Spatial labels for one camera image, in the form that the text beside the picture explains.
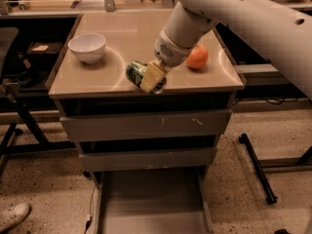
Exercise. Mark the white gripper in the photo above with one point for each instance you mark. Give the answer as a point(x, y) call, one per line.
point(172, 53)

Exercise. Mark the black table leg right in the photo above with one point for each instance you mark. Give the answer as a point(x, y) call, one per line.
point(270, 196)

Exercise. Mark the white ceramic bowl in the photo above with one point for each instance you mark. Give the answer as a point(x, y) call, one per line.
point(88, 47)

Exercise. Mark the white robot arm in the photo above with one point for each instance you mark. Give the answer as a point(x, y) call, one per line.
point(278, 33)

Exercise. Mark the bottom grey open drawer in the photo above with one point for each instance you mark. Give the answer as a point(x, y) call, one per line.
point(167, 201)

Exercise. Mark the top grey drawer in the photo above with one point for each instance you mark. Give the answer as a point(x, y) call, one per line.
point(146, 125)

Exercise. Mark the black desk frame left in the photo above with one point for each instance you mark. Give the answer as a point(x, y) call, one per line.
point(42, 144)

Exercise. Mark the grey drawer cabinet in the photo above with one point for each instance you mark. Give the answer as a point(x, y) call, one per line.
point(102, 88)

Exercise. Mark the green soda can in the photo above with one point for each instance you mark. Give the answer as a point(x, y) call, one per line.
point(135, 72)

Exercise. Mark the middle grey drawer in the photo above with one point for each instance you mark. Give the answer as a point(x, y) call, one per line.
point(145, 160)

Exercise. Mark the orange fruit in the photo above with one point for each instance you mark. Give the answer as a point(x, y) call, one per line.
point(198, 57)

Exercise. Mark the white shoe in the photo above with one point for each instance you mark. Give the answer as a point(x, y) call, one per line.
point(13, 216)

